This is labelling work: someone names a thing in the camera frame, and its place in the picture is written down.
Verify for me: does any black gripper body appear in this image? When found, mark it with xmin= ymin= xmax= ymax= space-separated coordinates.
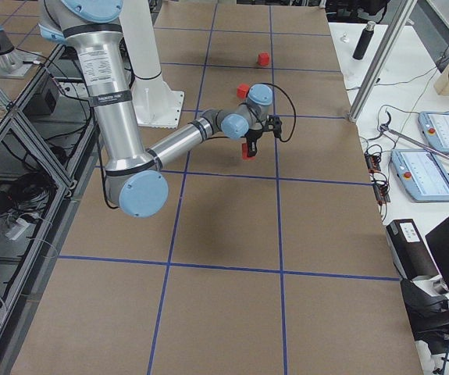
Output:
xmin=245 ymin=128 xmax=264 ymax=148

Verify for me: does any red block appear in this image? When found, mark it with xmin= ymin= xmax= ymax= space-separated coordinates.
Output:
xmin=241 ymin=143 xmax=255 ymax=160
xmin=257 ymin=52 xmax=270 ymax=66
xmin=236 ymin=84 xmax=250 ymax=99

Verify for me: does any small circuit board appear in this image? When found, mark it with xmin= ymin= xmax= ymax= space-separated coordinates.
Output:
xmin=364 ymin=152 xmax=390 ymax=206

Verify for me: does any metal rod with hook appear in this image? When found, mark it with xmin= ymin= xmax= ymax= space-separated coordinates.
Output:
xmin=378 ymin=109 xmax=449 ymax=171

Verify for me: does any black water bottle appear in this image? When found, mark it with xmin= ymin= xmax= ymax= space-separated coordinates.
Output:
xmin=352 ymin=21 xmax=376 ymax=60

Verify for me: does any near blue teach pendant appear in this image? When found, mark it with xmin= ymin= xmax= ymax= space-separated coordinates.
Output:
xmin=390 ymin=149 xmax=449 ymax=202

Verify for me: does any blue teach pendant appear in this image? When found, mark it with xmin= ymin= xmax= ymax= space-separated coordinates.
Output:
xmin=419 ymin=112 xmax=449 ymax=155
xmin=390 ymin=149 xmax=449 ymax=202

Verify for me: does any far blue teach pendant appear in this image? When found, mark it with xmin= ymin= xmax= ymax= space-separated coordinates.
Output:
xmin=419 ymin=112 xmax=449 ymax=155

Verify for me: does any black box with label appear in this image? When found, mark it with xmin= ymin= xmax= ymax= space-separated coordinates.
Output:
xmin=386 ymin=219 xmax=439 ymax=281

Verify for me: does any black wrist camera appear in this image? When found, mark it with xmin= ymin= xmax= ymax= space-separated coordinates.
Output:
xmin=264 ymin=115 xmax=283 ymax=140

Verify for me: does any black camera cable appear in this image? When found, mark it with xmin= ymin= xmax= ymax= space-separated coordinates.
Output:
xmin=247 ymin=83 xmax=298 ymax=143

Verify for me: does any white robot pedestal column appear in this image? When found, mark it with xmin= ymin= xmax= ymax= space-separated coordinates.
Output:
xmin=119 ymin=0 xmax=184 ymax=129

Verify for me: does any aluminium frame post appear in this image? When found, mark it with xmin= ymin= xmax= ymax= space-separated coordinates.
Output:
xmin=347 ymin=0 xmax=417 ymax=123

